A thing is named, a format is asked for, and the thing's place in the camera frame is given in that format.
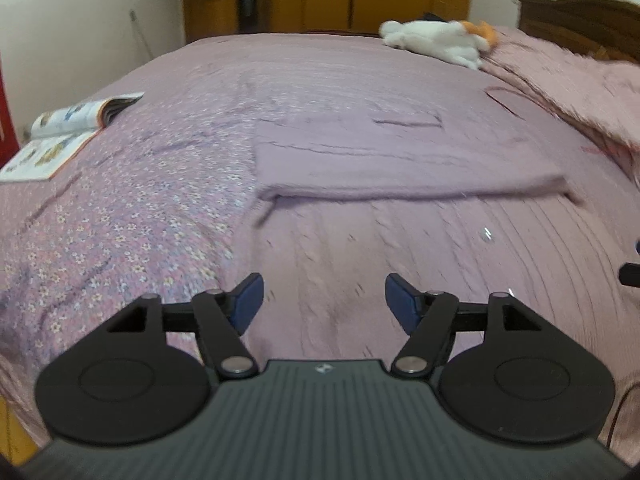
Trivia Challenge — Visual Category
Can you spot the purple knit sweater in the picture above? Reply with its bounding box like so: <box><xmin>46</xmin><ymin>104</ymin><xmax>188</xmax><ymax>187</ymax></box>
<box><xmin>205</xmin><ymin>105</ymin><xmax>640</xmax><ymax>443</ymax></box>

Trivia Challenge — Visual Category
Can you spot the pink quilt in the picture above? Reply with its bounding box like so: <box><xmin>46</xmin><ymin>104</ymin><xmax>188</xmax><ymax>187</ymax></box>
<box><xmin>481</xmin><ymin>27</ymin><xmax>640</xmax><ymax>157</ymax></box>

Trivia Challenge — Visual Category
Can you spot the white and orange plush toy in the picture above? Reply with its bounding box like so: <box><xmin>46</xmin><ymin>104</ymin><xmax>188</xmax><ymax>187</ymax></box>
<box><xmin>378</xmin><ymin>19</ymin><xmax>499</xmax><ymax>70</ymax></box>

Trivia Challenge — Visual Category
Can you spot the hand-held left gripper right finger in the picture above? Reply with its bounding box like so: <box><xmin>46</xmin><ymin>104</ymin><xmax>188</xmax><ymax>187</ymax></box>
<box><xmin>385</xmin><ymin>273</ymin><xmax>543</xmax><ymax>380</ymax></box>

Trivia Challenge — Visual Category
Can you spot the red panel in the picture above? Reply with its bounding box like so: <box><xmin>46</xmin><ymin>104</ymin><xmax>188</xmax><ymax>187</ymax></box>
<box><xmin>0</xmin><ymin>59</ymin><xmax>21</xmax><ymax>167</ymax></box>

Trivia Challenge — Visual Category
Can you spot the dark wooden headboard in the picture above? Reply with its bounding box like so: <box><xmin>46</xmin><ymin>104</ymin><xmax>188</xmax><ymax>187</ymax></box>
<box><xmin>515</xmin><ymin>0</ymin><xmax>640</xmax><ymax>64</ymax></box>

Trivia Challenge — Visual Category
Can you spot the thin black cable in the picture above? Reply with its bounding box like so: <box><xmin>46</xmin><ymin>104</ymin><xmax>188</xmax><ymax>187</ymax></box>
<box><xmin>606</xmin><ymin>384</ymin><xmax>640</xmax><ymax>452</ymax></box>

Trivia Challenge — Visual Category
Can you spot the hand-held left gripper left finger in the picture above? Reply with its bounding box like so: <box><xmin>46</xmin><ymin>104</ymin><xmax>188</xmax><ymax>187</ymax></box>
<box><xmin>105</xmin><ymin>273</ymin><xmax>265</xmax><ymax>380</ymax></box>

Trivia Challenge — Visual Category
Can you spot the purple floral bedspread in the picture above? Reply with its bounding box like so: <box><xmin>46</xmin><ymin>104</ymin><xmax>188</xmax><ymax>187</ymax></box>
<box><xmin>0</xmin><ymin>32</ymin><xmax>640</xmax><ymax>413</ymax></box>

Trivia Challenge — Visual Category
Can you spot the open magazine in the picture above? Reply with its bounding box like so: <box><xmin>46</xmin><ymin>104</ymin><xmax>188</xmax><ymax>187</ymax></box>
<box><xmin>0</xmin><ymin>92</ymin><xmax>146</xmax><ymax>184</ymax></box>

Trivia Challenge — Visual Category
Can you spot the thin stick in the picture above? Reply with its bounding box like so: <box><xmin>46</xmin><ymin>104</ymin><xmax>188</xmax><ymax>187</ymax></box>
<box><xmin>129</xmin><ymin>9</ymin><xmax>154</xmax><ymax>59</ymax></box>

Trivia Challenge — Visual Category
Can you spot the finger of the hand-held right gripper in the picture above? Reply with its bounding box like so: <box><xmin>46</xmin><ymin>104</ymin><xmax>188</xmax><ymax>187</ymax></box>
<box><xmin>618</xmin><ymin>240</ymin><xmax>640</xmax><ymax>291</ymax></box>

